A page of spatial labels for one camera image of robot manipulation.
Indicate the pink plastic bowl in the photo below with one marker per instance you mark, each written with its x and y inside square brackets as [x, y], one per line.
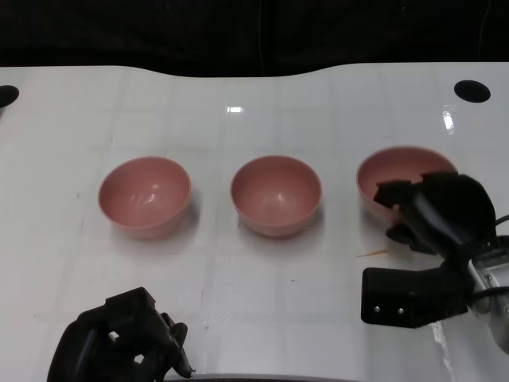
[143, 199]
[274, 199]
[397, 167]

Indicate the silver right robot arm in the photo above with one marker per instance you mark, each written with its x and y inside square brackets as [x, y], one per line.
[495, 278]

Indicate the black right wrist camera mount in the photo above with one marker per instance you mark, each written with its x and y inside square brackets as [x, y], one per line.
[405, 290]

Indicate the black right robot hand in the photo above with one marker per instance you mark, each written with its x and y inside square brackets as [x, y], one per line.
[449, 215]

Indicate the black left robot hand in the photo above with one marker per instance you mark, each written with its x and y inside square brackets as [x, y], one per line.
[119, 344]

